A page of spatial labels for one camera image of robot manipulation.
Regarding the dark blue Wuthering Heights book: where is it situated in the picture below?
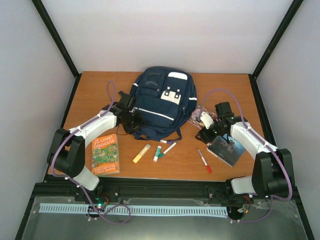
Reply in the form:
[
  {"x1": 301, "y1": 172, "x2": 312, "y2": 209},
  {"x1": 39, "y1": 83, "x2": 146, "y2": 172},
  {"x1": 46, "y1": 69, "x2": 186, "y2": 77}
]
[{"x1": 206, "y1": 134, "x2": 245, "y2": 168}]

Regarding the pink shakespeare book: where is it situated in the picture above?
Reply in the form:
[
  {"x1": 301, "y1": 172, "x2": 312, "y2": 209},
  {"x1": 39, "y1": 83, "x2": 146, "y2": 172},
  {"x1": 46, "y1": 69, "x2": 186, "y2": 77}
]
[{"x1": 187, "y1": 104, "x2": 218, "y2": 130}]

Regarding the navy blue backpack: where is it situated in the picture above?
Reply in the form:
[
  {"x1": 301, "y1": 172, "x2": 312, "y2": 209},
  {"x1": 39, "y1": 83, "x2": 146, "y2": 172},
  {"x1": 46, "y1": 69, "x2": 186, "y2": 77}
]
[{"x1": 130, "y1": 66, "x2": 197, "y2": 142}]

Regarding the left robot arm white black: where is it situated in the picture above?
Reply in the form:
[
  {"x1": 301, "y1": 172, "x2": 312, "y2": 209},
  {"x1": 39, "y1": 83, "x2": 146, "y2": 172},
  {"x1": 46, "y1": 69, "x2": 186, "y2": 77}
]
[{"x1": 47, "y1": 91, "x2": 144, "y2": 202}]

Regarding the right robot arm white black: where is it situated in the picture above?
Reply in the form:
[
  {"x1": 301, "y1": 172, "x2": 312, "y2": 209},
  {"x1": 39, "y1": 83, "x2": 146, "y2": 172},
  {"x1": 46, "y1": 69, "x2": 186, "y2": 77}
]
[{"x1": 196, "y1": 102, "x2": 294, "y2": 201}]

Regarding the yellow highlighter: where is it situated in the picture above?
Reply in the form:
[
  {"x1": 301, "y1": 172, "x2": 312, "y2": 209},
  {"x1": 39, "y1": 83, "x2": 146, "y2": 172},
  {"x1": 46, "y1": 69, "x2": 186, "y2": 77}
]
[{"x1": 132, "y1": 144, "x2": 151, "y2": 164}]

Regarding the orange treehouse book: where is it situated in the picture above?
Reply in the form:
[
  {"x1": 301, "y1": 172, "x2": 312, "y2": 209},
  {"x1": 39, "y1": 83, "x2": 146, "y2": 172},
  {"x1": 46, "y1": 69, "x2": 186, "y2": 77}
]
[{"x1": 91, "y1": 133, "x2": 120, "y2": 177}]

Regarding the purple cap marker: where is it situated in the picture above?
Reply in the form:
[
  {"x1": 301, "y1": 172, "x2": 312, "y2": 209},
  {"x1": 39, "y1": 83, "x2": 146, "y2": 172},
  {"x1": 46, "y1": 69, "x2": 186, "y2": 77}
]
[{"x1": 159, "y1": 140, "x2": 173, "y2": 145}]

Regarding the red marker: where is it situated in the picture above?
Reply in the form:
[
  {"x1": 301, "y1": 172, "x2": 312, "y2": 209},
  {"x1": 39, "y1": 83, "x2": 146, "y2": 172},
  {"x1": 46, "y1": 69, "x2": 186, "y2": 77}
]
[{"x1": 196, "y1": 148, "x2": 212, "y2": 174}]

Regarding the green white glue stick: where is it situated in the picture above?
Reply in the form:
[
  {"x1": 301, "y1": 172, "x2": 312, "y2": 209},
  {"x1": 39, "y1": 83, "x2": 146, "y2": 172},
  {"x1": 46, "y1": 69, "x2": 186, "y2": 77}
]
[{"x1": 153, "y1": 145, "x2": 162, "y2": 162}]

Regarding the green cap marker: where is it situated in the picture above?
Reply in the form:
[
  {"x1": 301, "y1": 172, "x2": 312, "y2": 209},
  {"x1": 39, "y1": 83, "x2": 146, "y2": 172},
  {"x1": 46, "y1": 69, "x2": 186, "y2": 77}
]
[{"x1": 159, "y1": 142, "x2": 177, "y2": 158}]

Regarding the metal front plate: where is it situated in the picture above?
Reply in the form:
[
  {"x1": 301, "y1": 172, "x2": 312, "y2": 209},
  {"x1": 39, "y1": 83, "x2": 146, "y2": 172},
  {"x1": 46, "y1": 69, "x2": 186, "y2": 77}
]
[{"x1": 21, "y1": 197, "x2": 308, "y2": 240}]

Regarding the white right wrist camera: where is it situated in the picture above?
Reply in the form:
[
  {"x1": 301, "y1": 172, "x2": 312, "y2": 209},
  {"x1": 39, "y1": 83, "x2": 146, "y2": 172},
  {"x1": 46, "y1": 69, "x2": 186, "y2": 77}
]
[{"x1": 200, "y1": 111, "x2": 214, "y2": 130}]

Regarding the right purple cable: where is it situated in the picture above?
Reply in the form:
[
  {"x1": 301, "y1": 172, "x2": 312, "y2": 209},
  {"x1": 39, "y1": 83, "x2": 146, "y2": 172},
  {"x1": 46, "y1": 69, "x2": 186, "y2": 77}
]
[{"x1": 201, "y1": 87, "x2": 294, "y2": 224}]

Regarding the purple cable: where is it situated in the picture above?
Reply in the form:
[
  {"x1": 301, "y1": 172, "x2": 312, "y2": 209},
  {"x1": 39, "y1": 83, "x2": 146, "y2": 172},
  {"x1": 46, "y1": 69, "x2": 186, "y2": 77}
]
[
  {"x1": 201, "y1": 87, "x2": 294, "y2": 224},
  {"x1": 51, "y1": 80, "x2": 132, "y2": 225}
]

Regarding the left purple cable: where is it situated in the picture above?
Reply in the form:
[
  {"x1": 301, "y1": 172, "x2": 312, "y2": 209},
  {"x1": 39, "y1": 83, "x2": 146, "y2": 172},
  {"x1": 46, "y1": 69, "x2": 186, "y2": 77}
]
[{"x1": 51, "y1": 80, "x2": 132, "y2": 225}]

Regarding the black aluminium frame rail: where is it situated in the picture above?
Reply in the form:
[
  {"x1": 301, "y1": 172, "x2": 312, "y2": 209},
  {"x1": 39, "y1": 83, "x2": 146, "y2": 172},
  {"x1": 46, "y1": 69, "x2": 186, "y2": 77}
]
[{"x1": 32, "y1": 174, "x2": 298, "y2": 208}]

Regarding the light blue cable duct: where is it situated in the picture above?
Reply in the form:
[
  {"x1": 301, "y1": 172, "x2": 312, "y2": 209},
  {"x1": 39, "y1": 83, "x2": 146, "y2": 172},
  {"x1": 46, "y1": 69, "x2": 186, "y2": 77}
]
[{"x1": 38, "y1": 203, "x2": 228, "y2": 218}]

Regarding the left rear frame post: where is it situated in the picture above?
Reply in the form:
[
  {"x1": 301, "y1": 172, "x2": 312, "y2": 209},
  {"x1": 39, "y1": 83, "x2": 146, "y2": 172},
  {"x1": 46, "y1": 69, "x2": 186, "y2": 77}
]
[{"x1": 31, "y1": 0, "x2": 82, "y2": 80}]

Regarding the frame post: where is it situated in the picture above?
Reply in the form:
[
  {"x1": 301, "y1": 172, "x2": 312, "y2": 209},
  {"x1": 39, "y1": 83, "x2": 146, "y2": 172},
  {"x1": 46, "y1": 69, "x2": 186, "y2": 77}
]
[
  {"x1": 31, "y1": 0, "x2": 82, "y2": 80},
  {"x1": 251, "y1": 0, "x2": 305, "y2": 78}
]

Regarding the right rear frame post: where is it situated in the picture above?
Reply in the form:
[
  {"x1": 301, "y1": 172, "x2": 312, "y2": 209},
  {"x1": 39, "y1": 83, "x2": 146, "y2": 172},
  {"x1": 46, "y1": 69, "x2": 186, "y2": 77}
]
[{"x1": 251, "y1": 0, "x2": 305, "y2": 78}]

